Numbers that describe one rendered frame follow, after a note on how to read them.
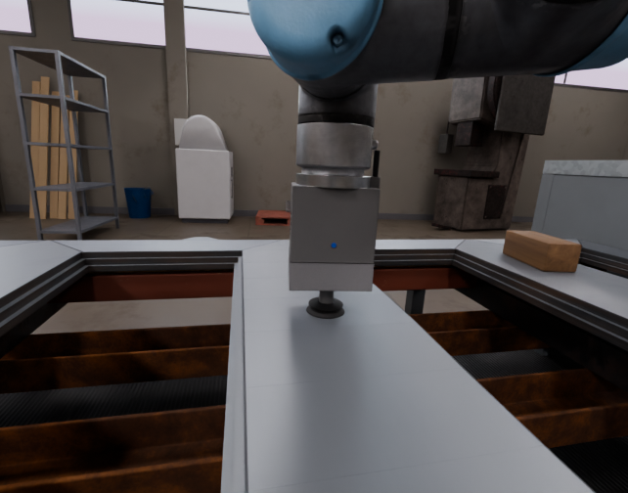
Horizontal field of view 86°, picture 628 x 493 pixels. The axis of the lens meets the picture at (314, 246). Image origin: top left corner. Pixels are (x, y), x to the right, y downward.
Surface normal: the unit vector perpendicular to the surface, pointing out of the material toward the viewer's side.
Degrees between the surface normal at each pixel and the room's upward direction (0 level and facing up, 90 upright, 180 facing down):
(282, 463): 1
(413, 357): 2
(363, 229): 90
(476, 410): 1
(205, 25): 90
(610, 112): 90
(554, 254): 90
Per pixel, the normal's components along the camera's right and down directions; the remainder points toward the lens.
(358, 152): 0.58, 0.22
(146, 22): 0.15, 0.24
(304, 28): -0.18, 0.22
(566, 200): -0.98, 0.00
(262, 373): 0.05, -0.96
